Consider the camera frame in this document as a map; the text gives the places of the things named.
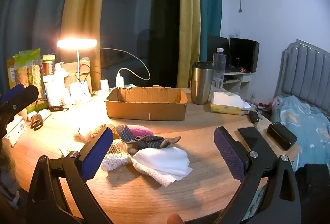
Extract clear water bottle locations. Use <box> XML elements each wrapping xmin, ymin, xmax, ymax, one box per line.
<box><xmin>212</xmin><ymin>48</ymin><xmax>227</xmax><ymax>93</ymax></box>

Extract white charger cable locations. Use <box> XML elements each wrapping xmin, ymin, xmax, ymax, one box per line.
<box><xmin>97</xmin><ymin>47</ymin><xmax>151</xmax><ymax>81</ymax></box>

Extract blue printed blanket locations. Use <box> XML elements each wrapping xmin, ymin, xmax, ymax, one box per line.
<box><xmin>271</xmin><ymin>95</ymin><xmax>330</xmax><ymax>170</ymax></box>

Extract person's left forearm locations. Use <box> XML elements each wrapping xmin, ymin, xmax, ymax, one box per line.
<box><xmin>0</xmin><ymin>138</ymin><xmax>26</xmax><ymax>210</ymax></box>

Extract brown jar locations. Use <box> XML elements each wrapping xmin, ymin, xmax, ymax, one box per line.
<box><xmin>41</xmin><ymin>54</ymin><xmax>56</xmax><ymax>76</ymax></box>

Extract pink purple sock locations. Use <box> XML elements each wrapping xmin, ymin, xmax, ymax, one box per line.
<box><xmin>127</xmin><ymin>125</ymin><xmax>154</xmax><ymax>138</ymax></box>

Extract black rectangular case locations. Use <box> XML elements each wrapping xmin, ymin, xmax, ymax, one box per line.
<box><xmin>266</xmin><ymin>122</ymin><xmax>298</xmax><ymax>151</ymax></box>

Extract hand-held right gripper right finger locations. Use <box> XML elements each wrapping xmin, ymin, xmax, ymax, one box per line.
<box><xmin>213</xmin><ymin>126</ymin><xmax>302</xmax><ymax>224</ymax></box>

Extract white power strip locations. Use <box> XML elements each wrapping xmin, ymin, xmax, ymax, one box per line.
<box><xmin>5</xmin><ymin>114</ymin><xmax>27</xmax><ymax>147</ymax></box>

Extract dark window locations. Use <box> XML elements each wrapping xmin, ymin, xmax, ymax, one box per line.
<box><xmin>100</xmin><ymin>0</ymin><xmax>180</xmax><ymax>88</ymax></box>

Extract brown fluffy plush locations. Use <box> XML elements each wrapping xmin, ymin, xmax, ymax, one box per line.
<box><xmin>74</xmin><ymin>123</ymin><xmax>116</xmax><ymax>142</ymax></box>

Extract scissors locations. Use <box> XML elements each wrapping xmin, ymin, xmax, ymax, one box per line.
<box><xmin>29</xmin><ymin>113</ymin><xmax>45</xmax><ymax>130</ymax></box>

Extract white desk lamp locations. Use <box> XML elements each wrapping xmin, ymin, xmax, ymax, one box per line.
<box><xmin>57</xmin><ymin>38</ymin><xmax>98</xmax><ymax>104</ymax></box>

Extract dark cloth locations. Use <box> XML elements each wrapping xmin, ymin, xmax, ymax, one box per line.
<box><xmin>294</xmin><ymin>163</ymin><xmax>330</xmax><ymax>224</ymax></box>

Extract grey padded headboard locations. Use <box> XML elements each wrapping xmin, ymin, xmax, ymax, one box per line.
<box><xmin>273</xmin><ymin>39</ymin><xmax>330</xmax><ymax>116</ymax></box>

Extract yellow curtain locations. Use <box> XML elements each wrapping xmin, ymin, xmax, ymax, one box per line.
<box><xmin>60</xmin><ymin>0</ymin><xmax>111</xmax><ymax>46</ymax></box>
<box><xmin>177</xmin><ymin>0</ymin><xmax>202</xmax><ymax>89</ymax></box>

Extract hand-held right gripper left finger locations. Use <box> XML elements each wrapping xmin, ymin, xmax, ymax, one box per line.
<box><xmin>26</xmin><ymin>126</ymin><xmax>114</xmax><ymax>224</ymax></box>

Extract teal curtain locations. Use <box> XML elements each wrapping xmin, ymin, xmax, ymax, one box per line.
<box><xmin>0</xmin><ymin>0</ymin><xmax>80</xmax><ymax>88</ymax></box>
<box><xmin>197</xmin><ymin>0</ymin><xmax>223</xmax><ymax>62</ymax></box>

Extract person's right hand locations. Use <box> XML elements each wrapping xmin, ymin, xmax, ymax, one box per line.
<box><xmin>166</xmin><ymin>214</ymin><xmax>184</xmax><ymax>224</ymax></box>

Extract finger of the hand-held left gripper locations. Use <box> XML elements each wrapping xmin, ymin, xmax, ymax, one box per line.
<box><xmin>0</xmin><ymin>83</ymin><xmax>25</xmax><ymax>106</ymax></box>
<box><xmin>0</xmin><ymin>85</ymin><xmax>39</xmax><ymax>124</ymax></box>

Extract yellow tissue box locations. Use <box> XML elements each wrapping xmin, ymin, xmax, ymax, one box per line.
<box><xmin>210</xmin><ymin>92</ymin><xmax>251</xmax><ymax>115</ymax></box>

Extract black cable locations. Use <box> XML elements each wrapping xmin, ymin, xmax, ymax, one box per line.
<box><xmin>77</xmin><ymin>64</ymin><xmax>101</xmax><ymax>86</ymax></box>

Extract black monitor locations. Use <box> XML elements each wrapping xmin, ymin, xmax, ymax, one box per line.
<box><xmin>207</xmin><ymin>35</ymin><xmax>230</xmax><ymax>66</ymax></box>
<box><xmin>229</xmin><ymin>38</ymin><xmax>260</xmax><ymax>73</ymax></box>

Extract white shelf unit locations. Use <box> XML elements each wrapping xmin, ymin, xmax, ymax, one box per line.
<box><xmin>223</xmin><ymin>71</ymin><xmax>254</xmax><ymax>101</ymax></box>

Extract white textured cloth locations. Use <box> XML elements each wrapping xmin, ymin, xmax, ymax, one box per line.
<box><xmin>129</xmin><ymin>147</ymin><xmax>193</xmax><ymax>187</ymax></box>

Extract white bottle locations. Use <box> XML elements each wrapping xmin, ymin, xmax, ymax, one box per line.
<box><xmin>54</xmin><ymin>63</ymin><xmax>70</xmax><ymax>85</ymax></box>

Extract brown cardboard carton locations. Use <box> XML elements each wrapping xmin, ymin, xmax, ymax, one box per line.
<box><xmin>60</xmin><ymin>58</ymin><xmax>92</xmax><ymax>91</ymax></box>

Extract black car key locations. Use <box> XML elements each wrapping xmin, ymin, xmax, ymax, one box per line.
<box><xmin>247</xmin><ymin>110</ymin><xmax>261</xmax><ymax>128</ymax></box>

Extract black phone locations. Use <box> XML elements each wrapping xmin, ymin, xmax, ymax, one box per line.
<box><xmin>237</xmin><ymin>126</ymin><xmax>261</xmax><ymax>152</ymax></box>

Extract green snack bag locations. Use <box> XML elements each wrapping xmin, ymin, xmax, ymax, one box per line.
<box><xmin>14</xmin><ymin>49</ymin><xmax>43</xmax><ymax>88</ymax></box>

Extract steel tumbler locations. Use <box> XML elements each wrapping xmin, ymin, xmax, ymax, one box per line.
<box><xmin>191</xmin><ymin>61</ymin><xmax>214</xmax><ymax>105</ymax></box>

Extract white knit item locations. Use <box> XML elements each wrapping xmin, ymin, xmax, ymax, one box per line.
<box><xmin>100</xmin><ymin>144</ymin><xmax>132</xmax><ymax>172</ymax></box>

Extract cardboard box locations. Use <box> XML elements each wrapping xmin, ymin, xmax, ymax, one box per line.
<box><xmin>104</xmin><ymin>86</ymin><xmax>189</xmax><ymax>121</ymax></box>

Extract grey dotted sock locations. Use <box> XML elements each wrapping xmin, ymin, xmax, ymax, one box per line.
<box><xmin>115</xmin><ymin>125</ymin><xmax>182</xmax><ymax>155</ymax></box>

